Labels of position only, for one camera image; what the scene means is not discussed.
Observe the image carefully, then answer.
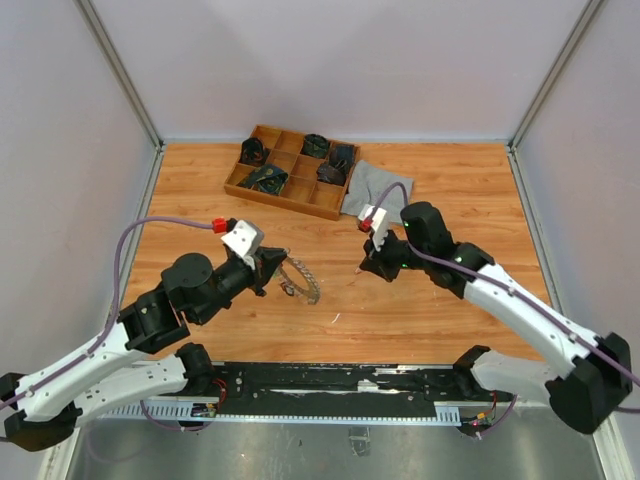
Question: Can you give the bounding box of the wooden divided tray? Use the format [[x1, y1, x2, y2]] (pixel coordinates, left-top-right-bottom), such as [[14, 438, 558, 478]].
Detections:
[[224, 124, 360, 220]]

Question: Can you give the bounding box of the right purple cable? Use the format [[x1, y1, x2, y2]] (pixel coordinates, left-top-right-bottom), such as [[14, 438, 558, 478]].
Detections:
[[372, 182, 640, 441]]

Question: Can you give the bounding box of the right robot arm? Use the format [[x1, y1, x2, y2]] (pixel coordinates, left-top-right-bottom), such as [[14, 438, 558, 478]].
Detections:
[[358, 202, 639, 434]]

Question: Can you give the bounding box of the purple cable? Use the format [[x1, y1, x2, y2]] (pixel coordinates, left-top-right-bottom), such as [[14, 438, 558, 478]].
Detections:
[[372, 182, 640, 441], [0, 216, 229, 432]]

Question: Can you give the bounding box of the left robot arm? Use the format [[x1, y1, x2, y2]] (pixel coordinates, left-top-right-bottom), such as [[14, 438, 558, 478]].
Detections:
[[1, 247, 287, 452]]

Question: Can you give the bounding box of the red key tag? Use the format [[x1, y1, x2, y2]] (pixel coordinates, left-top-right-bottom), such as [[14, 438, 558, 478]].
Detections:
[[281, 283, 296, 296]]

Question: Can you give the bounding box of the rolled green tie back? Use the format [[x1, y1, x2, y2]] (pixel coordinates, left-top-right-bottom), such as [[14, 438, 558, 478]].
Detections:
[[301, 134, 331, 159]]

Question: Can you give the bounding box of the slotted grey cable duct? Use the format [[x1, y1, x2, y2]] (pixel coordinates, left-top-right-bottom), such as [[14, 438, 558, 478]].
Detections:
[[103, 396, 462, 427]]

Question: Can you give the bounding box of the rolled dark tie right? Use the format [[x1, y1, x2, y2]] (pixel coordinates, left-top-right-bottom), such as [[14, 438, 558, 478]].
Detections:
[[328, 143, 356, 174]]

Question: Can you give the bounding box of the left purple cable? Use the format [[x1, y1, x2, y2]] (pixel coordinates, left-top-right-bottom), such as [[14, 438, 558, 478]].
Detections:
[[0, 216, 229, 432]]

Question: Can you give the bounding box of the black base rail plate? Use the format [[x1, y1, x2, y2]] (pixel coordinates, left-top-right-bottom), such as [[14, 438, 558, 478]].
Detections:
[[199, 362, 516, 420]]

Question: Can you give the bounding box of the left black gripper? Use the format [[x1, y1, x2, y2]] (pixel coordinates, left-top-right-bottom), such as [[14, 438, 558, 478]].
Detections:
[[195, 246, 289, 322]]

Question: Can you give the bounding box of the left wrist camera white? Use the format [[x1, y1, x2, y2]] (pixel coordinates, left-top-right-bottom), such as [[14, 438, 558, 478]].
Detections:
[[221, 220, 264, 270]]

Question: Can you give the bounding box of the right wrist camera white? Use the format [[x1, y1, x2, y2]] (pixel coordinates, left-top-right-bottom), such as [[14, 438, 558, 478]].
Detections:
[[358, 204, 389, 251]]

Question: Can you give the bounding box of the rolled dark tie back left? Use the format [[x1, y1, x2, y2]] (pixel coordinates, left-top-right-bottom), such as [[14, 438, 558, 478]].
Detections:
[[239, 137, 270, 167]]

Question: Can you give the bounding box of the grey folded cloth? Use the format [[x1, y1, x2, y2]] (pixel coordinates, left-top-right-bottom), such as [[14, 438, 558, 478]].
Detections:
[[341, 160, 414, 223]]

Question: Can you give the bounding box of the rolled purple tie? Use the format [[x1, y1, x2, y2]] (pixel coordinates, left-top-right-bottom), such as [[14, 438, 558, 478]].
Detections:
[[316, 162, 346, 186]]

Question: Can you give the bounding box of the rolled dark tie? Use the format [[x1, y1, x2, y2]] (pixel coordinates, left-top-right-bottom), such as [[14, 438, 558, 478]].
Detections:
[[239, 137, 270, 167], [328, 143, 356, 174]]

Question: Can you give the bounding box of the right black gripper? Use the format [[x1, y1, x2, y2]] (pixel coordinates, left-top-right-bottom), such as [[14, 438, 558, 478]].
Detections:
[[360, 224, 430, 283]]

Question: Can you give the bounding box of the blue patterned tie front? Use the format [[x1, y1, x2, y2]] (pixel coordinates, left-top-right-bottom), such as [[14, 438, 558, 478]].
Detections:
[[238, 164, 289, 196]]

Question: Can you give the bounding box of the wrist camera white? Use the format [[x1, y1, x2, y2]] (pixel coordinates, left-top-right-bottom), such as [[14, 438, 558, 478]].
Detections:
[[221, 220, 264, 270], [358, 204, 389, 251]]

